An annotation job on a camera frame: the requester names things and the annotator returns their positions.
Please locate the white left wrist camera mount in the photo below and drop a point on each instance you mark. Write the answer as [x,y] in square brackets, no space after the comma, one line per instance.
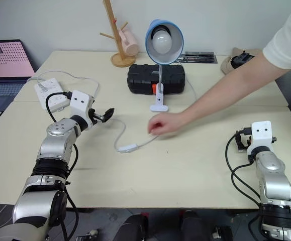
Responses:
[81,101]

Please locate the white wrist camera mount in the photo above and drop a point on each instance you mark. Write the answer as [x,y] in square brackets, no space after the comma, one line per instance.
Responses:
[260,135]
[81,101]

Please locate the pink mug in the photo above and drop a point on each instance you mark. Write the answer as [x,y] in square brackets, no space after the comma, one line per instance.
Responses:
[129,42]

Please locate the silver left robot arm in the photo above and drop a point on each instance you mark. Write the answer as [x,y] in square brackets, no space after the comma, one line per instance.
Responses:
[59,148]

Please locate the white light bulb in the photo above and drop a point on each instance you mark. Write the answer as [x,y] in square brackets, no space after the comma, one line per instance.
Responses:
[162,41]

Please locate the black plastic tool case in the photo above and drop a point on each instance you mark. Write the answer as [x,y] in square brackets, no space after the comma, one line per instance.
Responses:
[142,77]

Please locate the laptop with pink screen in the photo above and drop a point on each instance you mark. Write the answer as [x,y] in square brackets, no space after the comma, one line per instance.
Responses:
[4,65]

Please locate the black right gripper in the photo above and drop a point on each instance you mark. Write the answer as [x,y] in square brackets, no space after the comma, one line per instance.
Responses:
[242,141]

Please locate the person's bare forearm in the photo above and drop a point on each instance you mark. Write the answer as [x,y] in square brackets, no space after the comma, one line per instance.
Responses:
[223,95]

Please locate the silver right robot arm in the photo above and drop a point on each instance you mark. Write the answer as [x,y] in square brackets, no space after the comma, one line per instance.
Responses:
[273,175]

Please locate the wooden mug tree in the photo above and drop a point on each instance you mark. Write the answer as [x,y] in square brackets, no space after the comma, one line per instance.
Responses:
[121,55]

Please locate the person's bare hand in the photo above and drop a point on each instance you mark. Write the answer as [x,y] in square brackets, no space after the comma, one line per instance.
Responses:
[165,124]

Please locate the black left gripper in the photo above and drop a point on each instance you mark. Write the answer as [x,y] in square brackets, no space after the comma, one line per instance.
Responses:
[94,117]

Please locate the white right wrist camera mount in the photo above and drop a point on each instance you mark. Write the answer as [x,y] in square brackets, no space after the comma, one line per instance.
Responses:
[260,135]

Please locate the blue desk lamp white clamp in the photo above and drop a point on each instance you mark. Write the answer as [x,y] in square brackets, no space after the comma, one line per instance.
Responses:
[160,59]

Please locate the white power strip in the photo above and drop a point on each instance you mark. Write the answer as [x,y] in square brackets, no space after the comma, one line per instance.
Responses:
[52,93]

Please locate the black device on hat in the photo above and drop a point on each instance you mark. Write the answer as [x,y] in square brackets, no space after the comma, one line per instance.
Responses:
[240,60]

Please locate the dark rounded shape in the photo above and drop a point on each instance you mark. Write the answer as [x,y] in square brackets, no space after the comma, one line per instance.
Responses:
[132,227]
[195,226]

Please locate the tan cloth with black object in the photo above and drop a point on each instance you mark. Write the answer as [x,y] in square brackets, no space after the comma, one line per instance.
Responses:
[227,66]

